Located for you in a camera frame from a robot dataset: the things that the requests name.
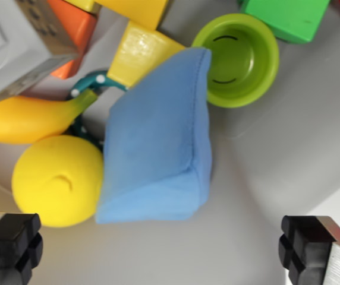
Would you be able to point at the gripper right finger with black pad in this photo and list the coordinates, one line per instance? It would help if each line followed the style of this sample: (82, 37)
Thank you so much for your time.
(315, 252)

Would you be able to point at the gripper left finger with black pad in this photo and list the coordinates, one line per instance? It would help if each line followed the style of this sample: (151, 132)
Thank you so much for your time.
(6, 246)

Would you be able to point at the grey plastic bin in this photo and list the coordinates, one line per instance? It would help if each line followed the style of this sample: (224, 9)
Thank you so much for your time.
(277, 178)

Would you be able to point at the yellow toy lemon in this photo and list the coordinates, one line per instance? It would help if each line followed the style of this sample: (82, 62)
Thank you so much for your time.
(57, 181)

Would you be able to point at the yellow toy banana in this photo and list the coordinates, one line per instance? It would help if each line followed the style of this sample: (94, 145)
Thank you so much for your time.
(24, 121)

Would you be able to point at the blue fabric beanbag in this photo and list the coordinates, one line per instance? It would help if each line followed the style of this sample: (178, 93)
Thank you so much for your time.
(158, 142)

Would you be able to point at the grey embossed cube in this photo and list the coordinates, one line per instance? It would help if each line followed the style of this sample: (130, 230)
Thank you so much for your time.
(12, 47)

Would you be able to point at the light green plastic cup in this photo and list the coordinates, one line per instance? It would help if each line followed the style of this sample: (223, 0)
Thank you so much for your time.
(247, 62)

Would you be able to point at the orange wooden block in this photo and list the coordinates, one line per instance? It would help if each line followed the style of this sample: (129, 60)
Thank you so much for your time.
(75, 32)

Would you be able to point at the yellow wooden block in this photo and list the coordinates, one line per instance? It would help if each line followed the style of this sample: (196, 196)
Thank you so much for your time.
(134, 10)
(140, 56)

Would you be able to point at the green wooden block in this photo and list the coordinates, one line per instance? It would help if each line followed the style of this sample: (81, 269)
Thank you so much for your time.
(286, 17)

